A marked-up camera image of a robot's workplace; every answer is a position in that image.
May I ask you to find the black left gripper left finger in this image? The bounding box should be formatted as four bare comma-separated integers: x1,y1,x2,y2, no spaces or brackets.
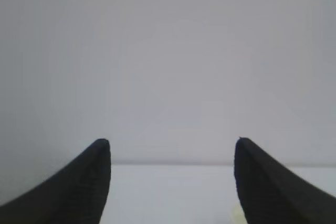
1,139,111,223

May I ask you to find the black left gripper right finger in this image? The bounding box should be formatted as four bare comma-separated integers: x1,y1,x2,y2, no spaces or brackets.
234,137,335,224

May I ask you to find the white paper cup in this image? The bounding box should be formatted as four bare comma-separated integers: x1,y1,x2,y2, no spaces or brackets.
231,205,247,224

